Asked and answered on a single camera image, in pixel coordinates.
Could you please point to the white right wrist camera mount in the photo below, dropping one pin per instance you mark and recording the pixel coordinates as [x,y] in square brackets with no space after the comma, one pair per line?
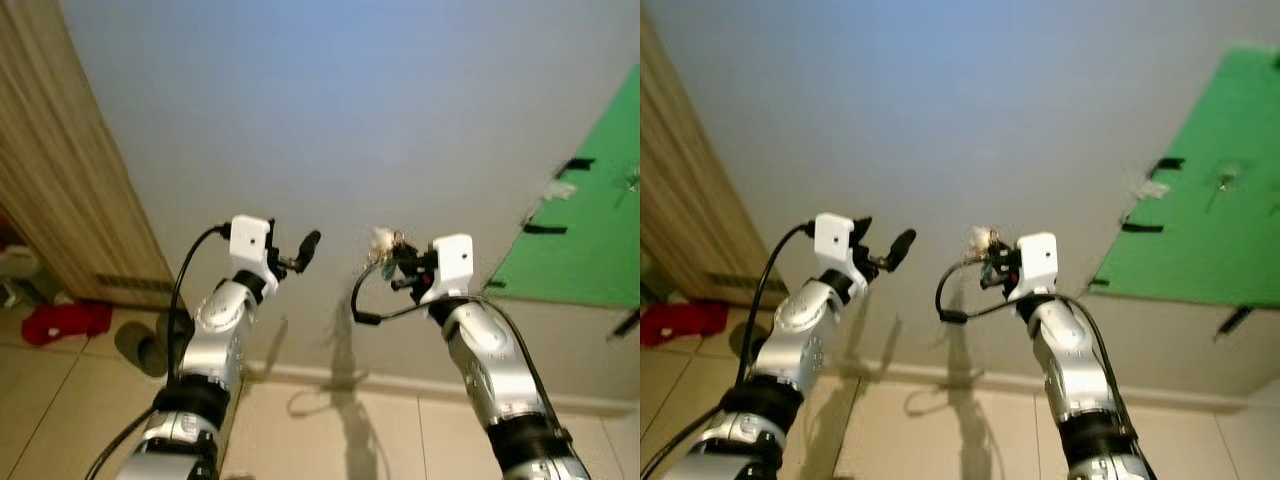
[455,262]
[1038,262]

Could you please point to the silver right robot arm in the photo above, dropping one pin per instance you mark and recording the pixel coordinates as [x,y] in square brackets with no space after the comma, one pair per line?
[490,370]
[1075,370]

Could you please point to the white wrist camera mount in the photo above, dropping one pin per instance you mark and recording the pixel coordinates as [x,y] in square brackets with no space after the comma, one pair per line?
[248,240]
[455,262]
[1038,262]
[832,238]

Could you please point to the grey slipper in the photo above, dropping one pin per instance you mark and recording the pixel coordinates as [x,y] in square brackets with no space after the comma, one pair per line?
[750,340]
[140,345]

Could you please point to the green hook board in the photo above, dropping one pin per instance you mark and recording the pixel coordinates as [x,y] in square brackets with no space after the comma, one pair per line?
[590,240]
[1200,240]

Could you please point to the white plastic hook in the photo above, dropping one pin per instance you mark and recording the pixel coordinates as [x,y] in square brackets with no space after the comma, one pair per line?
[1154,189]
[560,190]

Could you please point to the light wooden door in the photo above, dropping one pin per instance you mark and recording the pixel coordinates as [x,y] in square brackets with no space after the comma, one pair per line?
[690,180]
[60,150]

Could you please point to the red cloth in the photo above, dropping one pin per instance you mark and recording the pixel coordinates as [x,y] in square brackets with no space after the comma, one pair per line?
[65,322]
[680,322]

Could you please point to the metal hook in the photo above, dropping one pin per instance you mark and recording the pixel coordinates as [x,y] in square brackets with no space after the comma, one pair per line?
[1222,183]
[633,180]

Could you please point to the white shoe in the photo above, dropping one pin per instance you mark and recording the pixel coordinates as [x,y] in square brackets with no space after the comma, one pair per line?
[15,262]

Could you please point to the keys with white pompom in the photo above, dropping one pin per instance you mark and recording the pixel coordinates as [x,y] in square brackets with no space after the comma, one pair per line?
[381,240]
[978,238]

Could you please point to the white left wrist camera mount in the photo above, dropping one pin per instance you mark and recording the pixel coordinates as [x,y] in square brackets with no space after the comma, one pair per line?
[248,240]
[832,238]

